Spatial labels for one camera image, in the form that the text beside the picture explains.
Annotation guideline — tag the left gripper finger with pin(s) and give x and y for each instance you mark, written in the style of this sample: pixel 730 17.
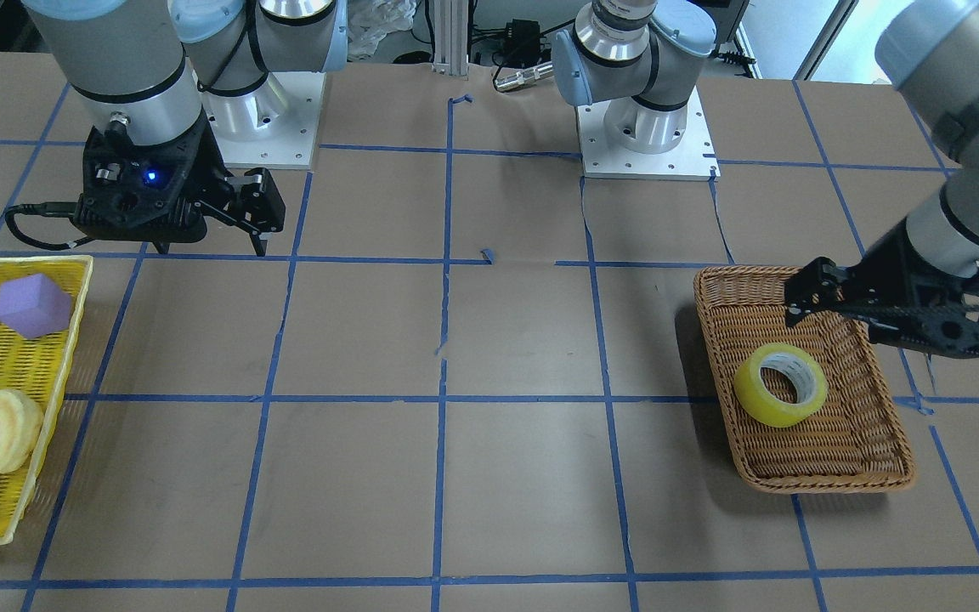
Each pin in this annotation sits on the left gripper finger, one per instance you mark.
pixel 815 287

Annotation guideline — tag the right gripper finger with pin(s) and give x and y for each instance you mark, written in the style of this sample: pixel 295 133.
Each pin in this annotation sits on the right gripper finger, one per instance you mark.
pixel 251 203

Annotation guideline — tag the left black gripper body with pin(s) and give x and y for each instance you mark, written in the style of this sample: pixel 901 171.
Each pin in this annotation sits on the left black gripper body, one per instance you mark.
pixel 899 257

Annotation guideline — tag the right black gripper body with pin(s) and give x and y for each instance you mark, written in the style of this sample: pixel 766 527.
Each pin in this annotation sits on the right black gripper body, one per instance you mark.
pixel 212 173

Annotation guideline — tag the yellow tape roll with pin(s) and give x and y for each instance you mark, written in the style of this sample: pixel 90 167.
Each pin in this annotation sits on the yellow tape roll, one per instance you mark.
pixel 780 385

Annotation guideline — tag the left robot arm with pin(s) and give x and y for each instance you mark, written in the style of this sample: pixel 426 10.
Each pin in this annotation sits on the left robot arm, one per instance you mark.
pixel 652 51

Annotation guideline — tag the brown wicker basket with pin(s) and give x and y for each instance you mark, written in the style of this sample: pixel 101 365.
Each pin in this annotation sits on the brown wicker basket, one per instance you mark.
pixel 855 444

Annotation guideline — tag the purple foam block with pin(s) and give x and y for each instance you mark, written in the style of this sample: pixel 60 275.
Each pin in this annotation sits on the purple foam block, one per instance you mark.
pixel 34 306

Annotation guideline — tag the yellow plastic basket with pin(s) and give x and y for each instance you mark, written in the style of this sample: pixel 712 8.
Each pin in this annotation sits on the yellow plastic basket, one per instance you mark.
pixel 39 368

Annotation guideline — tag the yellow croissant toy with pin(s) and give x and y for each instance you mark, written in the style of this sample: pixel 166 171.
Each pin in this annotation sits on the yellow croissant toy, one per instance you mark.
pixel 20 426

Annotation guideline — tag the silver metal cylinder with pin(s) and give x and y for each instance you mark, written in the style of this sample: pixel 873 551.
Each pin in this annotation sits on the silver metal cylinder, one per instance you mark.
pixel 525 77

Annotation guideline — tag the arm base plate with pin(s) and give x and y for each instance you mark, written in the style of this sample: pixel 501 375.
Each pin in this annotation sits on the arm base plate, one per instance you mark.
pixel 620 139
pixel 273 127

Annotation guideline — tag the aluminium frame post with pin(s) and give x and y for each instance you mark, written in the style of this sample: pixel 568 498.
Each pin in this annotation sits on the aluminium frame post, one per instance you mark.
pixel 450 23

